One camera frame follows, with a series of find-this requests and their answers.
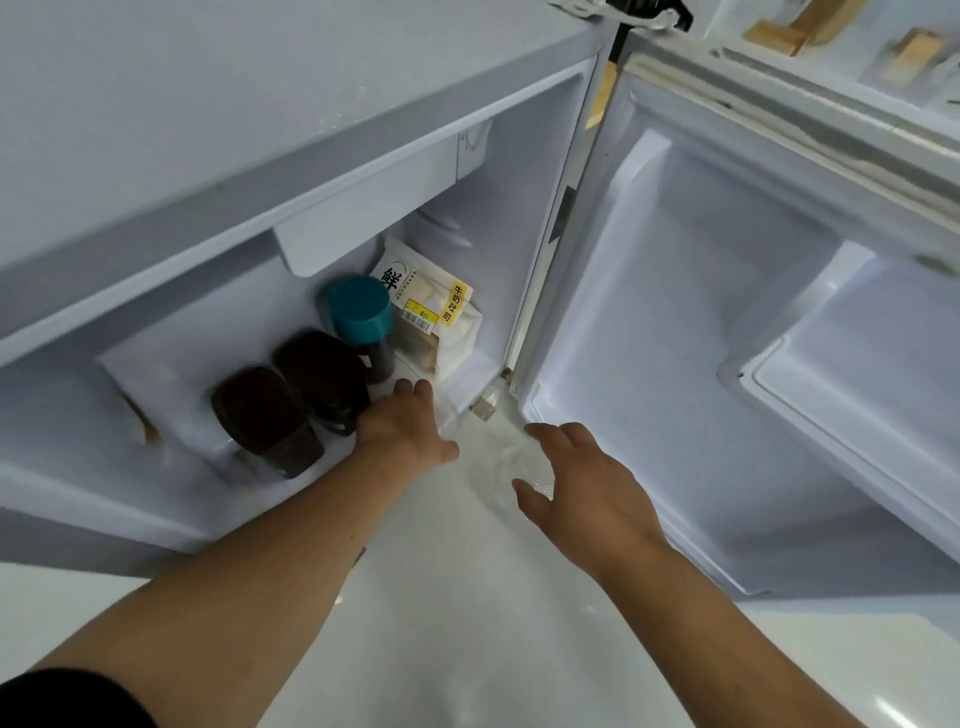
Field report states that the grey mini fridge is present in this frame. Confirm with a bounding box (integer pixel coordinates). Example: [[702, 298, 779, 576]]
[[0, 0, 620, 579]]

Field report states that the dark brown lidded container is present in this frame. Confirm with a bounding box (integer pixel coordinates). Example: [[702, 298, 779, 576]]
[[210, 365, 325, 481], [271, 329, 373, 436]]

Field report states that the flat wooden board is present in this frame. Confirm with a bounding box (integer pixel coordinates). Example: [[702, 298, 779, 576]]
[[743, 20, 808, 58]]

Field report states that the person's right hand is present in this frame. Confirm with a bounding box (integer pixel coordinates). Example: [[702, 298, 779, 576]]
[[512, 422, 665, 583]]

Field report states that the person's left forearm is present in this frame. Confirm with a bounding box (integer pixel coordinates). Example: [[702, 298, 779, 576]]
[[33, 449, 395, 728]]

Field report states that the clear plastic bag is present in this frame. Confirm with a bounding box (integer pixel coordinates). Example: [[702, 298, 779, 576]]
[[438, 389, 560, 511]]

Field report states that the person's right forearm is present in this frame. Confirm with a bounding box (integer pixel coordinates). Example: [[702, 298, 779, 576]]
[[592, 547, 864, 728]]

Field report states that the grey refrigerator door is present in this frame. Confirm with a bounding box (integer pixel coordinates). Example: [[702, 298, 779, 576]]
[[517, 29, 960, 601]]

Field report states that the white paper packet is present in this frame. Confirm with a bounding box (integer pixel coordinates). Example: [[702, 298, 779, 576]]
[[95, 337, 226, 451]]

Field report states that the teal lid bottle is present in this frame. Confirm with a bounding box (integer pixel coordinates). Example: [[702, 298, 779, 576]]
[[324, 275, 397, 385]]

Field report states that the wooden knife block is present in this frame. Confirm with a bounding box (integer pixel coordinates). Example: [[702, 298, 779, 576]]
[[794, 0, 871, 46]]

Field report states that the small wooden box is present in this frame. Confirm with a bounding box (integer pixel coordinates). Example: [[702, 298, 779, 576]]
[[888, 28, 946, 80]]

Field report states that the white bread bag yellow label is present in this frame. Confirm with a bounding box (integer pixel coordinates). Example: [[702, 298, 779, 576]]
[[369, 238, 484, 376]]

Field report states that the person's left hand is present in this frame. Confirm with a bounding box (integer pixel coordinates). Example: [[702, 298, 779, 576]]
[[352, 378, 460, 489]]

